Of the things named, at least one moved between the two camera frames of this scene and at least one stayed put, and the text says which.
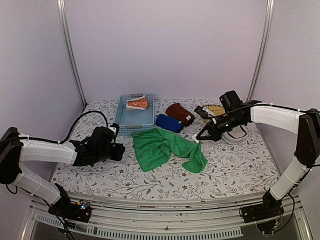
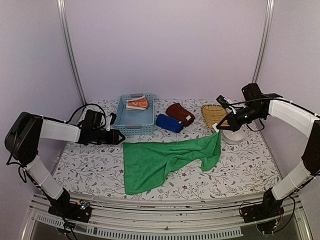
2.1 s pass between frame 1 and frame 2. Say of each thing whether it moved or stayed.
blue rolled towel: stayed
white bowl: stayed
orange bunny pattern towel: stayed
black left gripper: moved
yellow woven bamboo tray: stayed
